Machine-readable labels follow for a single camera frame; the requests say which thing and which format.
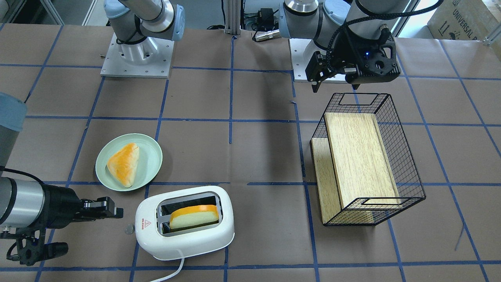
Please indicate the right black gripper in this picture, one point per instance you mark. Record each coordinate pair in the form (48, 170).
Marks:
(58, 206)

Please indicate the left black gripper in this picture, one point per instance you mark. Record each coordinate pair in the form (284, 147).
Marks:
(349, 49)

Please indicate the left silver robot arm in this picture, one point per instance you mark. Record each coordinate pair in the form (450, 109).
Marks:
(322, 22)

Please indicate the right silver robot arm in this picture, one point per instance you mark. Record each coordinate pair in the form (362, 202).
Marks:
(31, 206)

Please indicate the grey toaster lever knob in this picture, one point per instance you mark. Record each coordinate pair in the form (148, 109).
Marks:
(129, 229)

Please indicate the white two-slot toaster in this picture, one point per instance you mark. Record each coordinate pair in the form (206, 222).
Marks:
(155, 236)

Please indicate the yellow bread slice in toaster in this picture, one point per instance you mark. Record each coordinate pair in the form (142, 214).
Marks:
(191, 216)

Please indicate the orange triangular bread bun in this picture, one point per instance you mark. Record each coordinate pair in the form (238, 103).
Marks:
(123, 164)

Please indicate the light green plate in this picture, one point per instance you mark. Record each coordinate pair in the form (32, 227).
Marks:
(150, 160)

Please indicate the upper wooden shelf board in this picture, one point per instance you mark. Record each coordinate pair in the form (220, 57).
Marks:
(363, 173)

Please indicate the wooden shelf board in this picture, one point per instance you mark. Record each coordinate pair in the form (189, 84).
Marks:
(337, 206)
(363, 173)

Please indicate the lower wooden shelf board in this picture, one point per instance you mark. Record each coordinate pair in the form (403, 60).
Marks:
(337, 206)

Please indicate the cardboard box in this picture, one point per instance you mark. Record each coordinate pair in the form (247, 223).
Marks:
(465, 19)

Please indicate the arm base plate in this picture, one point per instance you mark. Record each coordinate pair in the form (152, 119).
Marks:
(301, 51)
(149, 59)

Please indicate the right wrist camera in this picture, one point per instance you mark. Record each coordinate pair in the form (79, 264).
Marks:
(28, 249)

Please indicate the black wire basket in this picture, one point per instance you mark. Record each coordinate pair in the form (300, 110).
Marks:
(402, 163)

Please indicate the aluminium frame post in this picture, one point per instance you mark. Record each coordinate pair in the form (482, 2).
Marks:
(232, 10)

